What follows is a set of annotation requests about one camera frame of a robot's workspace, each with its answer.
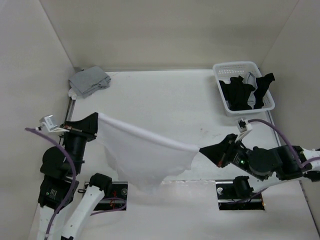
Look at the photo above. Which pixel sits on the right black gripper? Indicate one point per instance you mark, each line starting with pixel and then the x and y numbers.
pixel 219 153

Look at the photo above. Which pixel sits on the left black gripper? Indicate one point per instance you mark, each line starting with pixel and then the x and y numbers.
pixel 87 127

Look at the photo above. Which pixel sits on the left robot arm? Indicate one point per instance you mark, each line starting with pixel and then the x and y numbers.
pixel 60 166

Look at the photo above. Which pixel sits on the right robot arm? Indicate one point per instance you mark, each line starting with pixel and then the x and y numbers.
pixel 263 167

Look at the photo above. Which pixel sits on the folded white tank top underneath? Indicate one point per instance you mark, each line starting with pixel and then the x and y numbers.
pixel 72 94

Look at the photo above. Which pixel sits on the folded grey tank top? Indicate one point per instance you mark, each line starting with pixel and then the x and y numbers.
pixel 88 81

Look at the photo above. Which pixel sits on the black tank top in basket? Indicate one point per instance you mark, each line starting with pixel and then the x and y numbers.
pixel 237 93

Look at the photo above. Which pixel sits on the black tank top over rim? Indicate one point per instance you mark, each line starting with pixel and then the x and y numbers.
pixel 262 85

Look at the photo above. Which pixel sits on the white plastic laundry basket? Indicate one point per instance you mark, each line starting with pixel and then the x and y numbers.
pixel 224 71

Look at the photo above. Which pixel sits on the left metal table rail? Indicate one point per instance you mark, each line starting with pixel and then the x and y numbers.
pixel 69 111

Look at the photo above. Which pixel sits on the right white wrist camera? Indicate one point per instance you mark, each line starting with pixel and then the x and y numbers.
pixel 244 128

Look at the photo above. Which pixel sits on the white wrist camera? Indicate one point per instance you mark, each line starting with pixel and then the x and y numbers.
pixel 48 124
pixel 244 128

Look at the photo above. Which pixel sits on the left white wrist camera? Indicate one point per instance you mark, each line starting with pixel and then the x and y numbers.
pixel 48 124

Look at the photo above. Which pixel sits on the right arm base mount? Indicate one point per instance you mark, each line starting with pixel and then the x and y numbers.
pixel 228 200

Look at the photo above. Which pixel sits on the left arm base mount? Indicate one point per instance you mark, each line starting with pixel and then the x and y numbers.
pixel 115 198

